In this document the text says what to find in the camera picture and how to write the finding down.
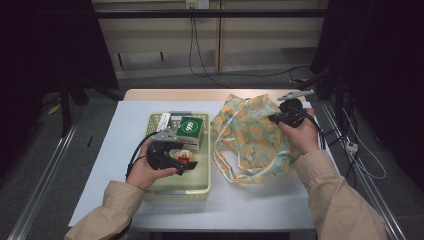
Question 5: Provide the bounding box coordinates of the aluminium floor rail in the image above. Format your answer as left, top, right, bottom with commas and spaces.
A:
319, 99, 408, 240
6, 122, 80, 240

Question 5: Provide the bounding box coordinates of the black hanging cable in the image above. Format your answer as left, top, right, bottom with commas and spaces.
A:
188, 16, 232, 89

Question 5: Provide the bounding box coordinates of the white cable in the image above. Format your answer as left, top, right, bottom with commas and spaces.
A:
342, 109, 388, 181

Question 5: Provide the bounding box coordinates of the green box with round logo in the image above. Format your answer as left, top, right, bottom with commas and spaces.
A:
175, 115, 205, 153

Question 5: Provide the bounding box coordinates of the white power strip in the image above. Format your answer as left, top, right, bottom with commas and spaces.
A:
345, 140, 359, 155

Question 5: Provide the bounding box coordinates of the orange-print tote bag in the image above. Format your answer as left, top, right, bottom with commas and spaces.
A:
210, 93, 313, 185

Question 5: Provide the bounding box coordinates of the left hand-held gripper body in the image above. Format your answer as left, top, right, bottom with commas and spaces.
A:
146, 128, 188, 172

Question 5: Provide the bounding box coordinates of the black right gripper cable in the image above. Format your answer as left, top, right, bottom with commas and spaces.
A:
293, 106, 326, 149

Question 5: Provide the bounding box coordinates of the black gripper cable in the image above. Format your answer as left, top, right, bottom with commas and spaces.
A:
125, 131, 158, 180
293, 106, 326, 149

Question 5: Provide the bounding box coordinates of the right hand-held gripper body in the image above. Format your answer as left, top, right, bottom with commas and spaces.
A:
277, 89, 315, 129

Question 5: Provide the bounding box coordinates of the person's left hand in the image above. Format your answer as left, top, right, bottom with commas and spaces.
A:
125, 139, 178, 192

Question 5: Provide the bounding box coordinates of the person's right hand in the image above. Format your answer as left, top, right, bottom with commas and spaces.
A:
279, 108, 322, 155

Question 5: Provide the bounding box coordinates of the dark curtain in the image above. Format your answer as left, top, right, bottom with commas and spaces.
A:
310, 0, 424, 191
0, 0, 120, 178

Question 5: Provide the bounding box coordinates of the tall green and white box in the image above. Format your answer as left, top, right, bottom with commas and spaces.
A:
156, 112, 172, 133

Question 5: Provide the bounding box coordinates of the pale green plastic basket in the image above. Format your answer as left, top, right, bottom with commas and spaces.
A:
143, 111, 212, 201

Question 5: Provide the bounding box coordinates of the black floor cable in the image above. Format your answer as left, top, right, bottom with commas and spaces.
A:
196, 65, 312, 80

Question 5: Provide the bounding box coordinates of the white wall outlet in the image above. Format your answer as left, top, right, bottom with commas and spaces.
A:
185, 0, 210, 10

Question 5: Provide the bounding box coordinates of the black metal stand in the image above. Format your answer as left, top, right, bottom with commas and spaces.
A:
59, 77, 73, 138

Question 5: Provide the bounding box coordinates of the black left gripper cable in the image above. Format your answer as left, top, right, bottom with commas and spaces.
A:
125, 131, 158, 180

